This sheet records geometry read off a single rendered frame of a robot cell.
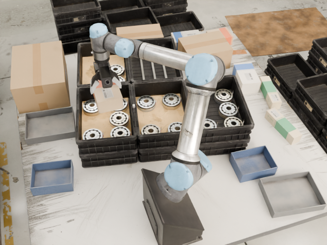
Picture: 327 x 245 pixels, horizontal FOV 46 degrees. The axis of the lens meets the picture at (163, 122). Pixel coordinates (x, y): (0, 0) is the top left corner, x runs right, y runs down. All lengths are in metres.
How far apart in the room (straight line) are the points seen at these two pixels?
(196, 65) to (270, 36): 2.89
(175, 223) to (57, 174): 0.75
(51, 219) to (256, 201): 1.00
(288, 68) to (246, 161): 1.51
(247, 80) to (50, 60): 1.21
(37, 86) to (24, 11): 2.48
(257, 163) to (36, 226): 1.16
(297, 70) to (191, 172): 2.15
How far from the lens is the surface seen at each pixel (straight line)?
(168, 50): 1.65
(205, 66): 1.41
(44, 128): 2.30
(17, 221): 2.83
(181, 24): 3.61
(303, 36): 4.40
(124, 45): 1.59
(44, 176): 2.09
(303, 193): 2.10
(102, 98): 1.81
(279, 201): 2.03
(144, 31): 2.66
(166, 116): 2.11
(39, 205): 2.01
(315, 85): 3.19
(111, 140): 1.89
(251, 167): 2.11
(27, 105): 2.38
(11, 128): 3.35
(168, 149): 1.99
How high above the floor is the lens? 2.38
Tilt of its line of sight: 48 degrees down
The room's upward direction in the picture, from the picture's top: 2 degrees clockwise
